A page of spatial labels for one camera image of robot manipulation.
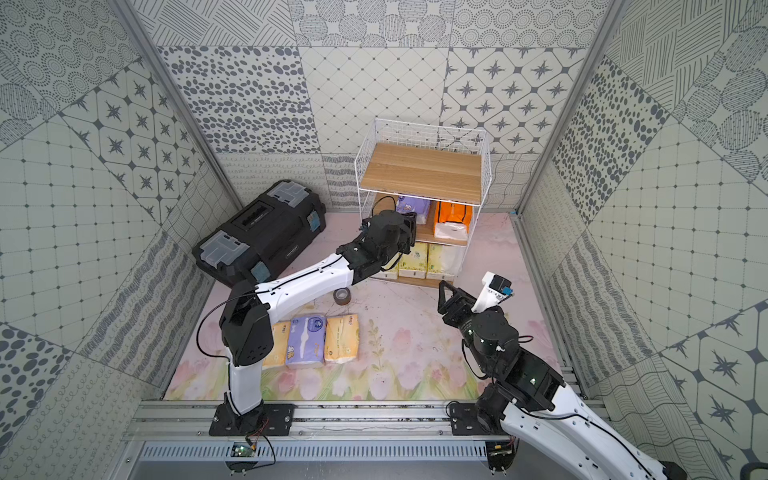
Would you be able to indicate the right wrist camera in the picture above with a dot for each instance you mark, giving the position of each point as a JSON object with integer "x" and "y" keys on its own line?
{"x": 496, "y": 289}

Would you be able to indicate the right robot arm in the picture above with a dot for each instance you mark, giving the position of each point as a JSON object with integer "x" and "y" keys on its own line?
{"x": 528, "y": 399}

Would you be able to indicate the yellow tissue pack top shelf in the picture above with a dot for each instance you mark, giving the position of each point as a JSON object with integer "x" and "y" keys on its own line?
{"x": 278, "y": 355}

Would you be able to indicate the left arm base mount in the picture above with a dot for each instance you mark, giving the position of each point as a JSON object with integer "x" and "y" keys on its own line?
{"x": 252, "y": 420}

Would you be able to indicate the green tissue pack left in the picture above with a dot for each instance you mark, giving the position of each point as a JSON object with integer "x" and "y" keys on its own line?
{"x": 390, "y": 273}

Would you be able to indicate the white wire wooden shelf rack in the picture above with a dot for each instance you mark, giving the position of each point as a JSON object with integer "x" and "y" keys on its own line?
{"x": 438, "y": 163}

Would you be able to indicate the brown tape roll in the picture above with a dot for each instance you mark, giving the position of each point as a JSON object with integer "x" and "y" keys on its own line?
{"x": 342, "y": 296}

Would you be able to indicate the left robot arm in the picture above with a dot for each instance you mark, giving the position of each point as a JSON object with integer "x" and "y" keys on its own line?
{"x": 248, "y": 316}

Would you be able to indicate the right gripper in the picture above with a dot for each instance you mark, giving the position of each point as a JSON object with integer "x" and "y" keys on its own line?
{"x": 463, "y": 300}

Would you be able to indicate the yellow tissue pack shelf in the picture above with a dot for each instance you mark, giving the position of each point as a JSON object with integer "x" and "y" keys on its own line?
{"x": 342, "y": 339}
{"x": 278, "y": 355}

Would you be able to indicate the green tissue pack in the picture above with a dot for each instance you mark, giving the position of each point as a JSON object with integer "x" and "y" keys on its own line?
{"x": 444, "y": 262}
{"x": 414, "y": 265}
{"x": 390, "y": 273}

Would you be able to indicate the black plastic toolbox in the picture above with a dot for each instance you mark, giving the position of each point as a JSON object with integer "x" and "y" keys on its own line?
{"x": 259, "y": 242}

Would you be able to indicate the green tissue pack right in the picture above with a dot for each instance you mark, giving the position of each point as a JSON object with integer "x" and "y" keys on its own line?
{"x": 444, "y": 262}

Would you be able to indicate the purple tissue pack top shelf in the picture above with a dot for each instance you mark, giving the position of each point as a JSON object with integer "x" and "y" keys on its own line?
{"x": 306, "y": 342}

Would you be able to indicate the green tissue pack middle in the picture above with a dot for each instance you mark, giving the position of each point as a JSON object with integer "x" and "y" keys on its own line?
{"x": 414, "y": 265}

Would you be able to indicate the green circuit board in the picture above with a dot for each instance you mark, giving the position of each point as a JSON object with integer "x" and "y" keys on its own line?
{"x": 240, "y": 450}

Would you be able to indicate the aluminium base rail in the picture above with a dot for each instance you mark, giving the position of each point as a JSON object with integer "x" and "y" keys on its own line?
{"x": 311, "y": 420}

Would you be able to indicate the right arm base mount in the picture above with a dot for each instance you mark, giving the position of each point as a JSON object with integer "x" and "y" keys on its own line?
{"x": 466, "y": 420}

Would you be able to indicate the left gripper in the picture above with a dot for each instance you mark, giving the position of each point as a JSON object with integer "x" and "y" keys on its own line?
{"x": 405, "y": 228}

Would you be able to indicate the orange tissue pack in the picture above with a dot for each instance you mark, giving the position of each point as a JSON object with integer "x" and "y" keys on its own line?
{"x": 452, "y": 221}

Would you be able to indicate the purple tissue pack shelf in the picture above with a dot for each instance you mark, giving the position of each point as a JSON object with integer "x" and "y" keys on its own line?
{"x": 306, "y": 342}
{"x": 418, "y": 206}

